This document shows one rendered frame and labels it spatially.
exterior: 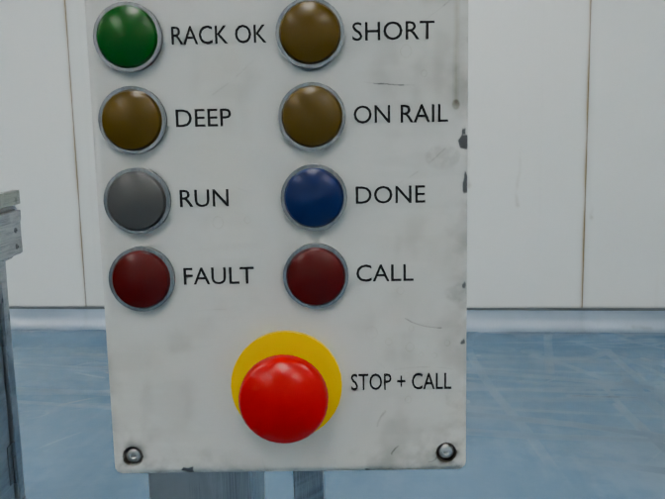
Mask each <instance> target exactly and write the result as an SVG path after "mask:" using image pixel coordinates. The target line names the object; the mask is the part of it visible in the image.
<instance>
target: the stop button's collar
mask: <svg viewBox="0 0 665 499"><path fill-rule="evenodd" d="M277 354H290V355H294V356H297V357H300V358H302V359H304V360H306V361H307V362H309V363H311V364H312V365H313V366H314V367H315V368H316V369H317V370H318V371H319V372H320V374H321V375H322V376H323V378H324V380H325V382H326V385H327V388H328V393H329V404H328V410H327V413H326V416H325V418H324V420H323V422H322V423H321V425H320V426H319V427H318V428H317V429H316V431H317V430H318V429H319V428H321V427H322V426H323V425H324V424H325V423H326V422H327V421H328V420H329V419H330V418H331V417H332V415H333V414H334V412H335V410H336V408H337V406H338V404H339V400H340V396H341V386H342V382H341V373H340V370H339V367H338V364H337V362H336V360H335V358H334V356H333V354H332V353H331V352H330V350H329V349H328V348H327V347H326V346H325V345H323V344H322V343H321V342H320V341H318V340H317V339H315V338H313V337H311V336H309V335H307V334H304V333H300V332H296V331H277V332H272V333H269V334H266V335H264V336H261V337H259V338H257V339H256V340H254V341H253V342H252V343H250V344H249V345H248V346H247V347H246V348H245V349H244V350H243V351H242V353H241V354H240V356H239V357H238V359H237V362H236V365H235V367H234V370H233V374H232V384H231V389H232V395H233V399H234V402H235V405H236V407H237V410H238V412H239V413H240V410H239V406H238V393H239V389H240V386H241V383H242V381H243V379H244V377H245V375H246V374H247V372H248V371H249V370H250V369H251V368H252V367H253V366H254V365H255V364H256V363H258V362H259V361H261V360H263V359H265V358H267V357H269V356H273V355H277ZM417 375H420V376H423V375H422V374H421V373H416V374H415V375H414V376H413V380H412V383H413V386H414V387H415V388H416V389H422V388H423V386H421V387H417V386H416V385H415V384H414V379H415V377H416V376H417ZM353 376H356V377H357V374H352V375H351V380H352V382H353V383H354V384H355V385H356V387H355V388H353V387H352V386H351V389H352V390H356V389H357V387H358V385H357V383H356V381H354V380H353V378H352V377H353ZM358 376H362V384H363V390H364V376H368V374H358ZM373 376H378V377H379V378H380V385H379V386H378V387H376V388H375V387H373V386H372V384H371V380H372V378H373ZM386 376H389V377H390V379H389V380H386ZM428 378H429V380H430V382H428ZM390 381H391V375H390V374H388V373H384V390H386V383H388V382H390ZM369 383H370V386H371V388H372V389H374V390H377V389H379V388H380V387H381V385H382V379H381V376H380V375H379V374H376V373H375V374H372V375H371V377H370V381H369ZM427 384H431V386H432V389H434V387H433V383H432V380H431V377H430V374H429V373H428V374H427V380H426V383H425V386H424V389H426V386H427ZM435 389H443V386H442V387H437V373H436V374H435ZM444 389H451V386H446V372H445V373H444Z"/></svg>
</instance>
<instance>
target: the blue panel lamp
mask: <svg viewBox="0 0 665 499"><path fill-rule="evenodd" d="M343 198H344V197H343V190H342V187H341V185H340V183H339V181H338V180H337V179H336V177H335V176H334V175H332V174H331V173H330V172H328V171H326V170H324V169H321V168H314V167H312V168H306V169H303V170H301V171H299V172H297V173H296V174H295V175H294V176H292V178H291V179H290V180H289V181H288V183H287V185H286V188H285V192H284V203H285V207H286V210H287V212H288V213H289V215H290V216H291V217H292V219H293V220H295V221H296V222H297V223H299V224H301V225H303V226H306V227H310V228H317V227H322V226H325V225H327V224H329V223H331V222H332V221H333V220H334V219H335V218H336V217H337V216H338V214H339V213H340V211H341V209H342V205H343Z"/></svg>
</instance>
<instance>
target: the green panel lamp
mask: <svg viewBox="0 0 665 499"><path fill-rule="evenodd" d="M96 39H97V45H98V47H99V50H100V52H101V54H103V55H104V57H105V58H106V59H107V60H108V61H110V62H111V63H112V64H114V65H116V66H118V67H122V68H134V67H138V66H141V65H142V64H144V63H146V62H147V61H148V60H149V59H150V58H151V57H152V55H153V53H154V51H155V49H156V45H157V30H156V27H155V24H154V22H153V20H152V18H151V17H150V16H149V15H148V13H146V12H145V11H144V10H142V9H140V8H138V7H135V6H132V5H121V6H117V7H114V8H112V9H111V10H109V11H108V12H107V13H106V14H105V15H104V16H103V17H102V18H101V20H100V22H99V24H98V27H97V33H96Z"/></svg>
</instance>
